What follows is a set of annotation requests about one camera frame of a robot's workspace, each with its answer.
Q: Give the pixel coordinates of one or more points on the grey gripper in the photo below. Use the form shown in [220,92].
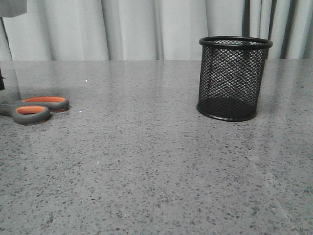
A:
[9,9]

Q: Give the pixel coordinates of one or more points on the grey orange handled scissors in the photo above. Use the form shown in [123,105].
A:
[33,110]

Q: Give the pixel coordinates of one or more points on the black mesh pen bucket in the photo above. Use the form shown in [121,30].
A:
[231,74]

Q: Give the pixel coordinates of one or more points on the pale grey curtain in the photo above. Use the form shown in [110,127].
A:
[151,29]

